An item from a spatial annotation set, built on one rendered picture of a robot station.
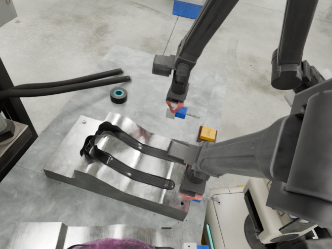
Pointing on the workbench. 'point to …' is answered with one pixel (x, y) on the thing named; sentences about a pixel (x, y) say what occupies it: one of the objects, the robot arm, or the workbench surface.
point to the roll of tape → (118, 95)
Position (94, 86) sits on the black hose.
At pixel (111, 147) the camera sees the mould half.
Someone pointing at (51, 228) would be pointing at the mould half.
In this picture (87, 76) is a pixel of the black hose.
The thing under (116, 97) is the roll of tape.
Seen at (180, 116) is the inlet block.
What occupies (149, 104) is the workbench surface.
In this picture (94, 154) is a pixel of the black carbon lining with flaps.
